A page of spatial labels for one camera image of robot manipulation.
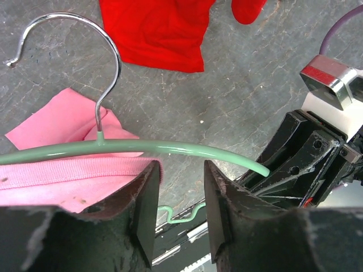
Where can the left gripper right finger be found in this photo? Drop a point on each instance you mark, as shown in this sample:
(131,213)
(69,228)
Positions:
(249,234)

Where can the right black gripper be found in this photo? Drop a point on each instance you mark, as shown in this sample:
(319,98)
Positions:
(305,162)

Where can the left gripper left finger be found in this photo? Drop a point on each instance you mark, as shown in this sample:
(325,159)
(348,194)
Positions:
(115,234)

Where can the pink t shirt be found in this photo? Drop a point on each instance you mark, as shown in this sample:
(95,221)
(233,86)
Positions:
(70,183)

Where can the teal wavy hanger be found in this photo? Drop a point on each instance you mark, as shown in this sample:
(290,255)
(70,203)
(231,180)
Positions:
(101,145)

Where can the red t shirt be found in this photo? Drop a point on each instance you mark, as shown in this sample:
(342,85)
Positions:
(157,33)

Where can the light blue cable duct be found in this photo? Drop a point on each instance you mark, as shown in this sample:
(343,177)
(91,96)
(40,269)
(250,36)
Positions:
(202,265)

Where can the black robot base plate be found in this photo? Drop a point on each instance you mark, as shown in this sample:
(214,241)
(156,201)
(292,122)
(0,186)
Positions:
(179,245)

